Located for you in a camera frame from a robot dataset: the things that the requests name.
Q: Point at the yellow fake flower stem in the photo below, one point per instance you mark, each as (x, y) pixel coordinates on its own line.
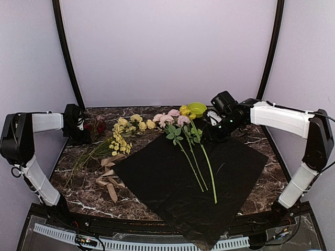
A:
(204, 151)

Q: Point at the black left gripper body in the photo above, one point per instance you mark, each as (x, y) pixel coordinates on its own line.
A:
(76, 137)

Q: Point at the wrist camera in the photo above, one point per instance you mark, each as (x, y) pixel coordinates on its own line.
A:
(213, 117)
(81, 125)

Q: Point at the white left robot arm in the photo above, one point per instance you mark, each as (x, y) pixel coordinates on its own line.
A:
(18, 145)

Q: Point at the beige ribbon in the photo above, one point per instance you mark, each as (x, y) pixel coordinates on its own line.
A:
(107, 178)

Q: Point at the black frame post right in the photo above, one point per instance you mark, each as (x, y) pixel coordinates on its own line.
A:
(272, 48)

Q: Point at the white cable duct strip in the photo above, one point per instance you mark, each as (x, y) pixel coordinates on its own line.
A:
(119, 241)

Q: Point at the green bowl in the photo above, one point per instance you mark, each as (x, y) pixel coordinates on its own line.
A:
(197, 108)

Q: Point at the left circuit board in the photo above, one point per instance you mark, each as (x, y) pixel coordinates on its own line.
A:
(85, 241)

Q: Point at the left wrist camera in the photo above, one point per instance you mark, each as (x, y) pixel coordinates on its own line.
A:
(81, 125)

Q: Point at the small yellow blossom spray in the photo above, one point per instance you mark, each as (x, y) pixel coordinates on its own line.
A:
(113, 146)

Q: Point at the black wrapping paper sheet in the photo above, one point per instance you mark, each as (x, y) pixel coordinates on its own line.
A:
(160, 177)

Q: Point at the red fake rose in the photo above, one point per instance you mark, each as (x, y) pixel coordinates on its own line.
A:
(95, 126)

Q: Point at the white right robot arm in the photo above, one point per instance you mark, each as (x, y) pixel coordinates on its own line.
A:
(312, 128)

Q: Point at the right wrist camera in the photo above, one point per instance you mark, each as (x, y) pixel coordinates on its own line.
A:
(213, 117)

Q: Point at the pink fake flower stem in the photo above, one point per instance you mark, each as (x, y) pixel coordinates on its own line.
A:
(178, 124)
(171, 123)

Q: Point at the black frame post left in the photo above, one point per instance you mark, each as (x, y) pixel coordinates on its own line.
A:
(56, 4)

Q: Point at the black frame post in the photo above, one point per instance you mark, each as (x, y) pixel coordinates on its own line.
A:
(272, 48)
(56, 4)

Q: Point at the black front rail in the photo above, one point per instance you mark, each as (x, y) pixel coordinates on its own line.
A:
(242, 224)

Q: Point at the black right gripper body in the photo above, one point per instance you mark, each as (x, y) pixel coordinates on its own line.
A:
(227, 127)

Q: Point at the right circuit board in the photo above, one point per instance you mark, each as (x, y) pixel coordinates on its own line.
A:
(281, 234)

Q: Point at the circuit board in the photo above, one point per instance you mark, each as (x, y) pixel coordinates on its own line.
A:
(281, 234)
(85, 241)

